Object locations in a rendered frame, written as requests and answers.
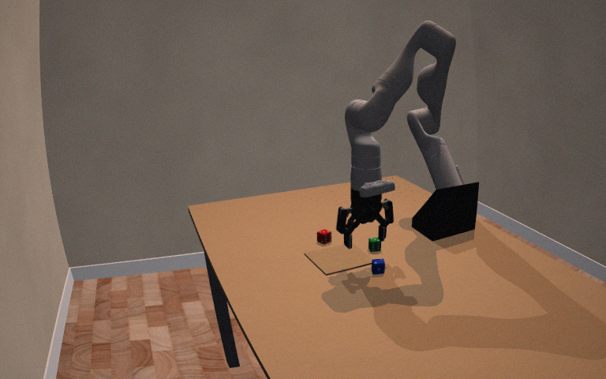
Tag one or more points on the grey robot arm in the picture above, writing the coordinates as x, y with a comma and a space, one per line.
364, 117

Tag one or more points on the green die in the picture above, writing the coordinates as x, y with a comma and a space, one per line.
374, 244

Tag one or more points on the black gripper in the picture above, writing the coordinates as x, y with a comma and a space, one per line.
364, 210

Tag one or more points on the tan square mat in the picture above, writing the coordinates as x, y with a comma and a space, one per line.
338, 259

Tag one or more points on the blue die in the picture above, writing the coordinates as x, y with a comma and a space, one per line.
378, 266

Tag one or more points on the red die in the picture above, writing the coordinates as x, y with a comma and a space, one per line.
324, 236

